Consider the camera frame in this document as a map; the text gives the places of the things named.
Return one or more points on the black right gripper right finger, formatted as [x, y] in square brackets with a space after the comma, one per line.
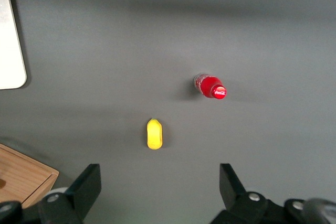
[236, 203]

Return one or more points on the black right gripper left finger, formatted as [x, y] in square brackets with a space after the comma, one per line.
[86, 192]

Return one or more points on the cream plastic tray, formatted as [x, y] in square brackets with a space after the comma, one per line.
[9, 51]

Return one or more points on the wooden drawer cabinet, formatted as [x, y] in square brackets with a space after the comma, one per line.
[39, 171]

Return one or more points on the yellow lemon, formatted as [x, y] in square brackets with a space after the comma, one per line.
[155, 134]

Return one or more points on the red cola bottle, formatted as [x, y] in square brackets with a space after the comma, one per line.
[210, 86]

